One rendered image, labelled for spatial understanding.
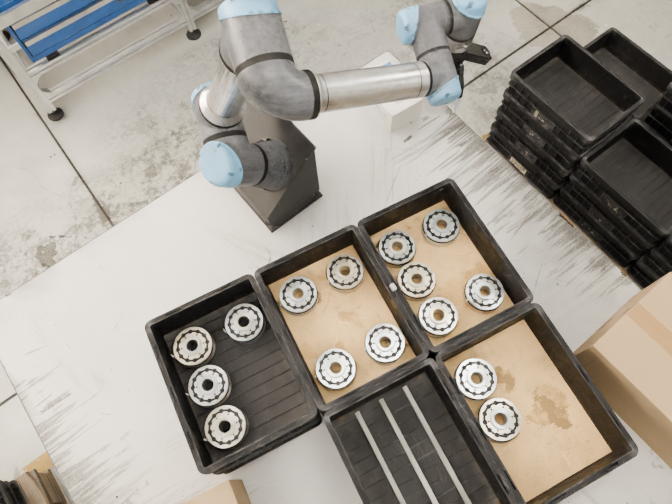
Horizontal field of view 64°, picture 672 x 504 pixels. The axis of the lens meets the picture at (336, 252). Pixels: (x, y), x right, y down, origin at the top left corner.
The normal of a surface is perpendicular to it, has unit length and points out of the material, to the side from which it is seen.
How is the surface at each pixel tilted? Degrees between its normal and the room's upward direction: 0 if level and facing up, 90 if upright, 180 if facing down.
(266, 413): 0
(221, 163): 48
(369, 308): 0
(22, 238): 0
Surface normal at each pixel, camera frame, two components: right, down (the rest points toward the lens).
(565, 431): -0.04, -0.38
